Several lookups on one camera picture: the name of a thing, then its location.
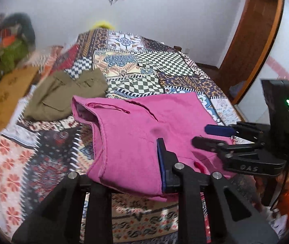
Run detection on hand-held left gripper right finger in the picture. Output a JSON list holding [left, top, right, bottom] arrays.
[[157, 138, 279, 244]]

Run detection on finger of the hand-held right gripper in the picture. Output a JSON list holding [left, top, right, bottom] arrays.
[[205, 122, 269, 143], [192, 136, 264, 158]]

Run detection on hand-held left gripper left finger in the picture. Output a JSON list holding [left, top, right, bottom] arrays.
[[11, 171, 113, 244]]

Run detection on pink pants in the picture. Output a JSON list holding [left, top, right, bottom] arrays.
[[71, 92, 236, 203]]

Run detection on olive green pants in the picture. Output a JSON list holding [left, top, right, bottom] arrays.
[[24, 69, 108, 122]]

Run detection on brown wooden door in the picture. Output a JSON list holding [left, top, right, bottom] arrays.
[[219, 0, 284, 105]]

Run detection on patchwork patterned blanket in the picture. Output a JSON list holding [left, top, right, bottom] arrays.
[[0, 28, 246, 244]]

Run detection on striped orange bedding cloth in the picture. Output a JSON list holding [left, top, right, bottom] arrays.
[[40, 44, 80, 74]]

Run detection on yellow curved foam piece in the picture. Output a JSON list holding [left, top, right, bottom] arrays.
[[91, 20, 114, 29]]

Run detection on orange box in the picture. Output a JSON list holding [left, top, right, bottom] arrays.
[[1, 36, 16, 46]]

